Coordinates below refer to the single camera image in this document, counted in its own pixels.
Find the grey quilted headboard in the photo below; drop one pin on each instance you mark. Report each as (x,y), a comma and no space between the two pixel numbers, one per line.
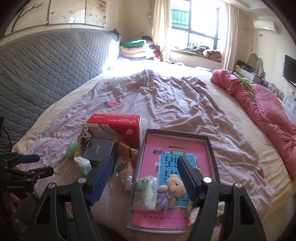
(50,69)

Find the brown cardboard tray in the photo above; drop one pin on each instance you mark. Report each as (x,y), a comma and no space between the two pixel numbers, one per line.
(161,132)

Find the pink book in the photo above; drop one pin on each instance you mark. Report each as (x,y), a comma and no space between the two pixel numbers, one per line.
(152,148)

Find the red tissue box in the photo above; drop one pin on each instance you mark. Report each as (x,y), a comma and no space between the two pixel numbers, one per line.
(111,120)

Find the white air conditioner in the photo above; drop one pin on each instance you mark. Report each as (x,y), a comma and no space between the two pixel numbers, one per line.
(263,25)

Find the white dresser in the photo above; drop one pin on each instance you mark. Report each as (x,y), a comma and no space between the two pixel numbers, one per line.
(289,99)

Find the stack of folded blankets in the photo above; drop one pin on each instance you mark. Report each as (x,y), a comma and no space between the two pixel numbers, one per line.
(134,49)

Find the vanity mirror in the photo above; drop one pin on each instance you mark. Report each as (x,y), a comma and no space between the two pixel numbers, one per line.
(254,62)

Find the white vanity table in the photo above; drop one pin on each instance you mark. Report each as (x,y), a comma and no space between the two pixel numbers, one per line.
(244,68)

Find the painted wall cabinets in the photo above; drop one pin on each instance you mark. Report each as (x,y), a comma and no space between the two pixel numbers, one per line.
(69,11)

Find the pink quilt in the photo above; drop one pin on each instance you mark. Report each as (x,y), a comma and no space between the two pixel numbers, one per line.
(266,109)

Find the dark blue box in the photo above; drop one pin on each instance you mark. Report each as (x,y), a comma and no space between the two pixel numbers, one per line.
(98,148)

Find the small blue tissue packet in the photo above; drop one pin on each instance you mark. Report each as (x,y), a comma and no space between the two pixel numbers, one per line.
(82,165)

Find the cream plush lamb toy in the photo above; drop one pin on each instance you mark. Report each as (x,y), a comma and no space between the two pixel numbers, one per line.
(174,185)

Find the green patterned tissue packet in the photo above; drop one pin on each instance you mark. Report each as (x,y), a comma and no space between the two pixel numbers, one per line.
(145,194)

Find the window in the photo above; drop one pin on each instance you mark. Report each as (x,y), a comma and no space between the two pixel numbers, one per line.
(180,14)

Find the strawberry print clear bag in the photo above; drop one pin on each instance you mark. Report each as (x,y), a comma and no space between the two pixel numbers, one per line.
(122,171)

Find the black television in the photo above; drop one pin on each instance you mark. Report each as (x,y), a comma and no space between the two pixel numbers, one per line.
(290,69)

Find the leopard print scrunchie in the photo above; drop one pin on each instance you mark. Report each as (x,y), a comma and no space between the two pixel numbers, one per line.
(85,138)

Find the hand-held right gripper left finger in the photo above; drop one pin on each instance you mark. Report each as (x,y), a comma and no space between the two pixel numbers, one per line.
(101,178)

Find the patterned blanket on windowsill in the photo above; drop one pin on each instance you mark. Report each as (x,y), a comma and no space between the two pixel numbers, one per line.
(212,53)

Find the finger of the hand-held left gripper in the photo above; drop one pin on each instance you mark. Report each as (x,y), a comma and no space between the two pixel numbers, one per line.
(39,172)
(30,158)

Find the cream curtain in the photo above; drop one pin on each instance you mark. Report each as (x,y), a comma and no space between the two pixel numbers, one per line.
(161,27)
(231,37)

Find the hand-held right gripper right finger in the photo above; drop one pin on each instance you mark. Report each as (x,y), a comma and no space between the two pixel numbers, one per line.
(188,180)

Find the white dotted cloth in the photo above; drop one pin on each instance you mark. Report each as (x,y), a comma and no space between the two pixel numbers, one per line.
(195,213)

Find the green cloth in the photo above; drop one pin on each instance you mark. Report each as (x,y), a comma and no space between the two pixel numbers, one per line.
(245,83)

